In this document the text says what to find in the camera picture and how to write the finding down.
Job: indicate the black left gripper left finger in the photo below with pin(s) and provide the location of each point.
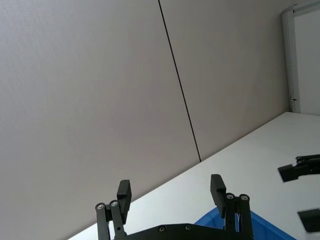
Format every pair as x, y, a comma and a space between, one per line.
124, 197

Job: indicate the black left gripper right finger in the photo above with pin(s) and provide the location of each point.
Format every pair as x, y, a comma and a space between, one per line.
217, 197

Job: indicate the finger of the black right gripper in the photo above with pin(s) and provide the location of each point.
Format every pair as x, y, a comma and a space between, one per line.
290, 172
311, 221

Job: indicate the blue plastic bin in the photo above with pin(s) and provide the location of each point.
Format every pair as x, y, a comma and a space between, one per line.
270, 230

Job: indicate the white door frame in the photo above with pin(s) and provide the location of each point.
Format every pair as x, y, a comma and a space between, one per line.
287, 50

